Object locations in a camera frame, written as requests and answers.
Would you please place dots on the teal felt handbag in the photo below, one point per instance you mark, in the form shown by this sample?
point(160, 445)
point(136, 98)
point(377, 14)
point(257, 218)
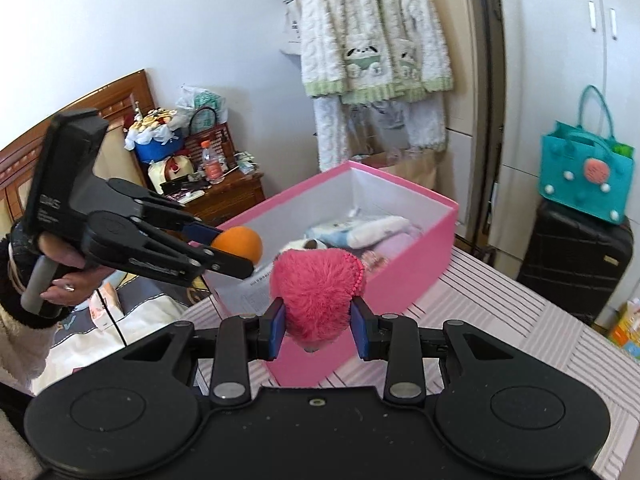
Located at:
point(580, 180)

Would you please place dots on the printed paper sheet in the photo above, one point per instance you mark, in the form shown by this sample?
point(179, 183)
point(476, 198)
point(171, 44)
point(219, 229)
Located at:
point(255, 292)

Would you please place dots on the floral pink scrunchie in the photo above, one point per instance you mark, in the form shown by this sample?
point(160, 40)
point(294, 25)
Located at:
point(374, 260)

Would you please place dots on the orange ball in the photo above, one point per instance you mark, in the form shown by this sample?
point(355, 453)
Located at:
point(240, 245)

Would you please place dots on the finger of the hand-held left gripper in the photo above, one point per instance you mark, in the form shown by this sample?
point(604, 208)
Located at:
point(160, 207)
point(200, 260)

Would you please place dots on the blue white bed quilt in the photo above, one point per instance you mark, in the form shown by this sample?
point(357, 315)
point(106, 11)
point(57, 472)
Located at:
point(150, 320)

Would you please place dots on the white orange packet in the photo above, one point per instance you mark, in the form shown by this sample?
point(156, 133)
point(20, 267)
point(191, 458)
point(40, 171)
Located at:
point(102, 310)

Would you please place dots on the brown paper bag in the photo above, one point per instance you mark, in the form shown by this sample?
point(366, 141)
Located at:
point(410, 170)

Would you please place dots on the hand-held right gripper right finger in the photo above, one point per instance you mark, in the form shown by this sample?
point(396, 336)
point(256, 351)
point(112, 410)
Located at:
point(361, 332)

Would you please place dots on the person's fluffy clothing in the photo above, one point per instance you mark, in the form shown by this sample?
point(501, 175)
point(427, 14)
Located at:
point(15, 440)

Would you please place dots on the colourful gift box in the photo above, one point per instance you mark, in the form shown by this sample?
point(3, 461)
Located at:
point(627, 332)

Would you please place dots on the beige wooden wardrobe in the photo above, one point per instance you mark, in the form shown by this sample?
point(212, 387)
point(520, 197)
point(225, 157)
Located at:
point(460, 35)

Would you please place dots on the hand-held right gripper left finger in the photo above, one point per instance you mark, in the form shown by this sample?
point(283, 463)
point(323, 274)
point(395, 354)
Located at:
point(275, 332)

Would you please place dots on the blue wet wipes pack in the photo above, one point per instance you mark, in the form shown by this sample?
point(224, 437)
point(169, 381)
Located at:
point(340, 232)

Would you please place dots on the black clothes rack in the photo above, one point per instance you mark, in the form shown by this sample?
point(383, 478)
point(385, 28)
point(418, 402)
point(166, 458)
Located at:
point(485, 110)

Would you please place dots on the bouquet in blue wrap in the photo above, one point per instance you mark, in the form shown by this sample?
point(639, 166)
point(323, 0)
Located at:
point(155, 147)

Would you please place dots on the black suitcase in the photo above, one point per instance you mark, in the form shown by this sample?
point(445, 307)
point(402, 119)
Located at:
point(565, 260)

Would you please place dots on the person's left hand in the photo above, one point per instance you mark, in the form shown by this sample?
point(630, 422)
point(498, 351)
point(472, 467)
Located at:
point(70, 280)

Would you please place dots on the plastic bag of green packs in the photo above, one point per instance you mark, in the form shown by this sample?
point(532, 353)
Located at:
point(202, 105)

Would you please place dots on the grey wardrobe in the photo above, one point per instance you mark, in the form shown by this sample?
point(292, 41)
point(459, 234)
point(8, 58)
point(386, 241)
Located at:
point(550, 35)

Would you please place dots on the white panda plush toy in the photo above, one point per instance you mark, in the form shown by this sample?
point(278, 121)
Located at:
point(300, 246)

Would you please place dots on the wooden bed headboard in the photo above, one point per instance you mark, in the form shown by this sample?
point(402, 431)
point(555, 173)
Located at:
point(125, 90)

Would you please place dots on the pink cardboard box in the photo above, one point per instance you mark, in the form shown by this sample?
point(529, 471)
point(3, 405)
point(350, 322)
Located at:
point(400, 280)

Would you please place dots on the plastic drink bottle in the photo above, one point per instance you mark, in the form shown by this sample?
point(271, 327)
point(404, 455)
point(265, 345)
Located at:
point(212, 165)

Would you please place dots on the purple plush toy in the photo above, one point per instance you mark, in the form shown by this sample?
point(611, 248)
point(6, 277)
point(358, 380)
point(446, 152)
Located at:
point(395, 247)

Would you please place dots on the person's left forearm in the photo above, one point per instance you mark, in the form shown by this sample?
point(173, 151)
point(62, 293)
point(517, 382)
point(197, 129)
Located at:
point(25, 350)

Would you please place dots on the wooden nightstand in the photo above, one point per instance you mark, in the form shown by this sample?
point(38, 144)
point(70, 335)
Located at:
point(225, 202)

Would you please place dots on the white tote bag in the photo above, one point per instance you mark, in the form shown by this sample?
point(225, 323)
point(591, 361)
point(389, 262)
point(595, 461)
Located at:
point(292, 30)

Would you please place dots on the pink heart pompom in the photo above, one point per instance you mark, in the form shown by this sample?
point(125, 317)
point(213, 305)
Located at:
point(315, 295)

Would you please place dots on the white fluffy pajama pants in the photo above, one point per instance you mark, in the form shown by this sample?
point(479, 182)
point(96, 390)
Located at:
point(330, 130)

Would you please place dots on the white fluffy pajama jacket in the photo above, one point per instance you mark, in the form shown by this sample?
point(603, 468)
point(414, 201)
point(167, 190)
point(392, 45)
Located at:
point(350, 20)

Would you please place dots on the small snack packets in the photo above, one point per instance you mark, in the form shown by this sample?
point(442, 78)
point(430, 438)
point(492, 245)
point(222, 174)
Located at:
point(246, 162)

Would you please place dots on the cream red pouch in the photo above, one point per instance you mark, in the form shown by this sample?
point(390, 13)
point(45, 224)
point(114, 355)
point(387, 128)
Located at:
point(170, 172)

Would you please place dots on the striped tablecloth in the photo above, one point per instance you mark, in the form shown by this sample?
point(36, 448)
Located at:
point(500, 310)

